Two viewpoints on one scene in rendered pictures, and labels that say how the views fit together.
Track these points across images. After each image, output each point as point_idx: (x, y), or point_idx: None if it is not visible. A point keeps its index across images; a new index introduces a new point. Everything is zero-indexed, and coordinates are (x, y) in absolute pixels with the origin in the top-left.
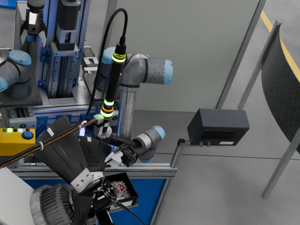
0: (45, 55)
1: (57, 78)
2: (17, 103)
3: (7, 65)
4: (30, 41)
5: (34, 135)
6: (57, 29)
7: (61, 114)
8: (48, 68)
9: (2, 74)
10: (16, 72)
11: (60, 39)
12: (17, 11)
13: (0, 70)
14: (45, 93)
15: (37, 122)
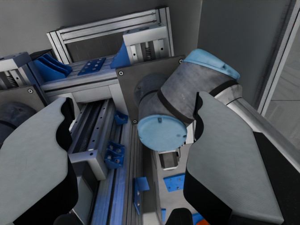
0: (115, 155)
1: (97, 122)
2: (156, 62)
3: (191, 101)
4: (141, 177)
5: None
6: (85, 208)
7: (90, 73)
8: (111, 135)
9: (202, 74)
10: (168, 92)
11: (78, 185)
12: (160, 222)
13: (208, 83)
14: (115, 105)
15: (123, 55)
